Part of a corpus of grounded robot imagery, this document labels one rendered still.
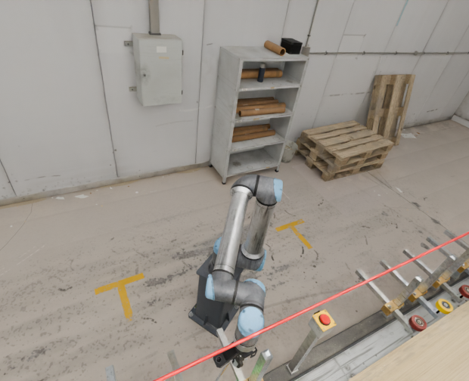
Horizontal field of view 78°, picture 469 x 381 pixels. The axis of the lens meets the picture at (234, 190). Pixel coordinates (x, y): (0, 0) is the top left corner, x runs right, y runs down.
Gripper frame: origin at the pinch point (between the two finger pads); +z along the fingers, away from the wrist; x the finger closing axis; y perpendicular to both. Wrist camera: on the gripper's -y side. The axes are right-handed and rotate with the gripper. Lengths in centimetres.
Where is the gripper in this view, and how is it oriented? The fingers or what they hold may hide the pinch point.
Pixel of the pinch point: (233, 363)
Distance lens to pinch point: 142.3
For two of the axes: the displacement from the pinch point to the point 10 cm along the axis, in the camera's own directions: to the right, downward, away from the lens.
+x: -4.5, -6.1, 6.5
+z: -1.3, 7.7, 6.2
